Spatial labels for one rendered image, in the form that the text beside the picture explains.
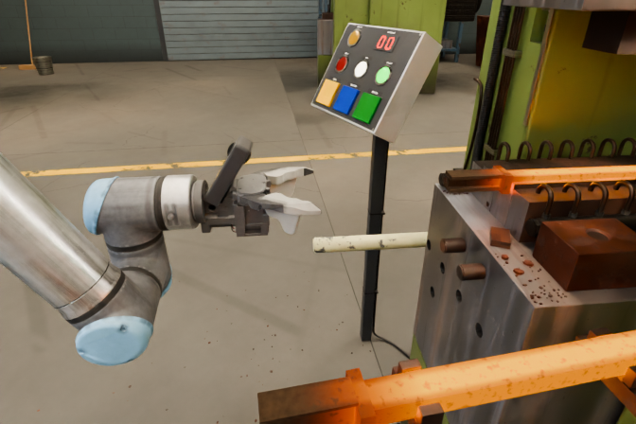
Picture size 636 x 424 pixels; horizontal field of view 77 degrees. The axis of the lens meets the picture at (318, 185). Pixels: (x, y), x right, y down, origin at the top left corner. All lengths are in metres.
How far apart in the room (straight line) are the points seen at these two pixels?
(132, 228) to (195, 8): 8.01
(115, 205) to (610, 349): 0.65
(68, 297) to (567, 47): 0.95
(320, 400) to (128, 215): 0.43
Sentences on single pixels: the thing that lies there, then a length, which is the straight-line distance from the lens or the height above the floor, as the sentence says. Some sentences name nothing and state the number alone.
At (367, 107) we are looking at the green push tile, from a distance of 1.09.
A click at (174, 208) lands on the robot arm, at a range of 0.66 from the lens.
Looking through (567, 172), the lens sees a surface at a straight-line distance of 0.82.
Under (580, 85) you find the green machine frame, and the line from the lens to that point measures 1.01.
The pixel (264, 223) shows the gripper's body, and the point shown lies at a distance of 0.66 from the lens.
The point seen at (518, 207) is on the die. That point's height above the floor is 0.97.
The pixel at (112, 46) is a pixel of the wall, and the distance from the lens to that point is 9.05.
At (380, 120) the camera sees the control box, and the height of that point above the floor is 0.99.
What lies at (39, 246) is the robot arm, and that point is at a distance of 0.58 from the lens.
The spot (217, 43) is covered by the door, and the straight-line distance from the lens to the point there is 8.61.
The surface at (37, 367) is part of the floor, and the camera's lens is 1.98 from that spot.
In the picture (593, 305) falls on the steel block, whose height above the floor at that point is 0.91.
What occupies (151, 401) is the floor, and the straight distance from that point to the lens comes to 1.69.
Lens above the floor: 1.30
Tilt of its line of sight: 26 degrees down
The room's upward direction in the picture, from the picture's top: straight up
